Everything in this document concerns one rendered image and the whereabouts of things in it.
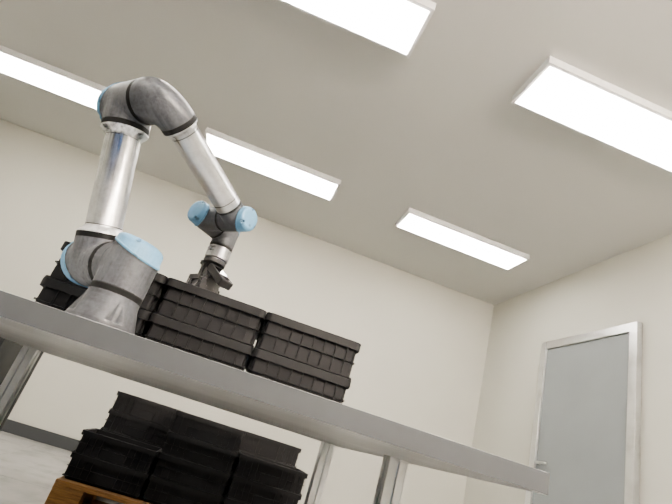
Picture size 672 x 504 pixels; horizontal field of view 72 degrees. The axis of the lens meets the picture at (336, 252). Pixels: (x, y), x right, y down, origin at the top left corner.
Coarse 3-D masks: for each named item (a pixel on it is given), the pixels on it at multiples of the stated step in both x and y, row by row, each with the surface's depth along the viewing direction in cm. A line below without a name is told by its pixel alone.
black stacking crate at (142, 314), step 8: (48, 280) 123; (56, 280) 123; (48, 288) 123; (56, 288) 123; (64, 288) 123; (72, 288) 124; (80, 288) 124; (40, 296) 122; (48, 296) 123; (56, 296) 123; (64, 296) 124; (72, 296) 124; (48, 304) 122; (56, 304) 122; (64, 304) 123; (144, 312) 126; (144, 320) 128; (136, 328) 125; (144, 328) 128
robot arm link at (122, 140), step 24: (120, 96) 113; (120, 120) 114; (120, 144) 115; (120, 168) 114; (96, 192) 113; (120, 192) 114; (96, 216) 112; (120, 216) 115; (96, 240) 110; (72, 264) 109
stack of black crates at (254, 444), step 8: (248, 432) 290; (248, 440) 289; (256, 440) 290; (264, 440) 290; (272, 440) 292; (240, 448) 287; (248, 448) 288; (256, 448) 289; (264, 448) 289; (272, 448) 291; (280, 448) 292; (288, 448) 292; (296, 448) 294; (264, 456) 288; (272, 456) 289; (280, 456) 291; (288, 456) 291; (296, 456) 293; (288, 464) 291
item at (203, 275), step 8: (208, 256) 145; (208, 264) 147; (216, 264) 146; (224, 264) 147; (200, 272) 146; (208, 272) 144; (192, 280) 144; (200, 280) 142; (208, 280) 142; (208, 288) 142; (216, 288) 144
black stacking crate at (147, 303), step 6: (60, 258) 127; (60, 264) 126; (54, 270) 125; (60, 270) 126; (48, 276) 124; (54, 276) 125; (60, 276) 125; (66, 282) 124; (72, 282) 125; (156, 282) 130; (84, 288) 125; (150, 288) 129; (156, 288) 130; (162, 288) 133; (150, 294) 129; (156, 294) 131; (162, 294) 135; (144, 300) 128; (150, 300) 128; (156, 300) 131; (144, 306) 127; (150, 306) 129; (156, 306) 134; (150, 312) 129
